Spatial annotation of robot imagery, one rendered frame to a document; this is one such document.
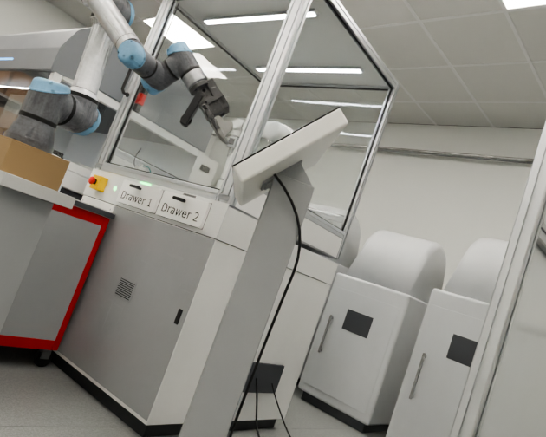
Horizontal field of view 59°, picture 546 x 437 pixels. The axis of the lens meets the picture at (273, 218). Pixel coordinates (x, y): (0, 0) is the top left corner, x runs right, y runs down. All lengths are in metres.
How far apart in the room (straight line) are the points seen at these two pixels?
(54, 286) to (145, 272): 0.43
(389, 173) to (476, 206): 1.05
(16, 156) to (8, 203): 0.14
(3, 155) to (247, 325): 0.87
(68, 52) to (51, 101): 1.27
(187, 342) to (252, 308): 0.65
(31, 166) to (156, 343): 0.81
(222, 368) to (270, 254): 0.33
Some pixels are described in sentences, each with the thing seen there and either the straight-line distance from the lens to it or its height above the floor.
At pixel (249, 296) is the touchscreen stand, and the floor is 0.67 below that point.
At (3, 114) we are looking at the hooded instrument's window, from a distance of 3.27.
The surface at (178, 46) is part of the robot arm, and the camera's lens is 1.68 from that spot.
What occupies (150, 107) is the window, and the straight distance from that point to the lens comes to 2.56.
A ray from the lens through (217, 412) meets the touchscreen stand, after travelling 1.41.
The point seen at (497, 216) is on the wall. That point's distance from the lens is 4.83.
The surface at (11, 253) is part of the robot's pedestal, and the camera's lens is 1.73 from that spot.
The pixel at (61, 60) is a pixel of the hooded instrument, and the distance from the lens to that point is 2.98.
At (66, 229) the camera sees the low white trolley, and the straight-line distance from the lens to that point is 2.29.
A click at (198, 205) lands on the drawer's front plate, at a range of 1.98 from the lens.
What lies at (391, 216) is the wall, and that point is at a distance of 5.24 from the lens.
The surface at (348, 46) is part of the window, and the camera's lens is 2.48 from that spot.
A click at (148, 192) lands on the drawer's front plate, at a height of 0.90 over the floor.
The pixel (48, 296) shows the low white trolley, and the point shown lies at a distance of 2.34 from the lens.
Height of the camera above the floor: 0.75
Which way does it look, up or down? 6 degrees up
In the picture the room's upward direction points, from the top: 20 degrees clockwise
